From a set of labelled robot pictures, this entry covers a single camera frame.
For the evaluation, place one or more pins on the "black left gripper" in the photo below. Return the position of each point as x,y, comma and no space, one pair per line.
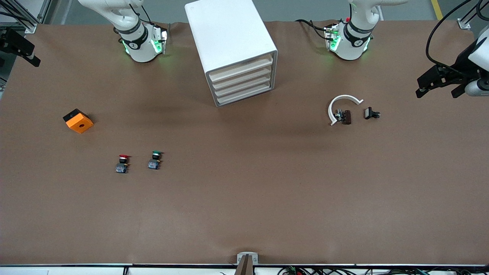
459,70

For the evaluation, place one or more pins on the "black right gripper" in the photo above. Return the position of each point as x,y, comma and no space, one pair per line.
8,40

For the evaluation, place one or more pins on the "red push button switch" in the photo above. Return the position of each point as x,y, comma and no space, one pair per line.
122,168

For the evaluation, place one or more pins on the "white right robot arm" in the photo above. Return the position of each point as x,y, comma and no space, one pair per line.
141,49

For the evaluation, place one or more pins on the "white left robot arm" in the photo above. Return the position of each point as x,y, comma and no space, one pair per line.
351,49

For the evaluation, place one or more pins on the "orange and black button box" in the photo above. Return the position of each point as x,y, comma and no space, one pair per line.
80,124

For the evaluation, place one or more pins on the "small black clip component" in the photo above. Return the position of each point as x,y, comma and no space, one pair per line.
368,113

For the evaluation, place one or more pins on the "small brown metal component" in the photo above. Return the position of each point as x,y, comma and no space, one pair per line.
347,117

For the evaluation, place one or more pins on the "aluminium frame profile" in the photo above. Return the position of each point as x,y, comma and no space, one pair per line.
464,24
30,27

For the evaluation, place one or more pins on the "green push button switch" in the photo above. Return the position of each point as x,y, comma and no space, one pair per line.
153,165

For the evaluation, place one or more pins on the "grey metal mount bracket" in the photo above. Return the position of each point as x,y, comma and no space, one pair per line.
247,258

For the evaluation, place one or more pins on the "brown mount bar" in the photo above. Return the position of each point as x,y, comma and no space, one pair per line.
244,269

